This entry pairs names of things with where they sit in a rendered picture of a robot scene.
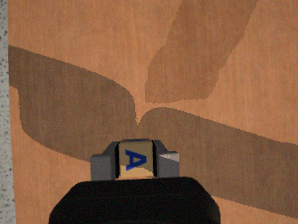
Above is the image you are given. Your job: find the tan block with blue letter a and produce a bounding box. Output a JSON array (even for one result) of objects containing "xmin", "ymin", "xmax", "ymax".
[{"xmin": 119, "ymin": 138, "xmax": 154, "ymax": 177}]

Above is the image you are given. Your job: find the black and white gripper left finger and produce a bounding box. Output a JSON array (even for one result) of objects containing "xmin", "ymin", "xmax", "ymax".
[{"xmin": 90, "ymin": 141, "xmax": 120, "ymax": 181}]

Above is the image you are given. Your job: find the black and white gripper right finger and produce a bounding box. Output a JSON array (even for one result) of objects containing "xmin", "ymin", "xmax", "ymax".
[{"xmin": 151, "ymin": 140, "xmax": 179, "ymax": 178}]

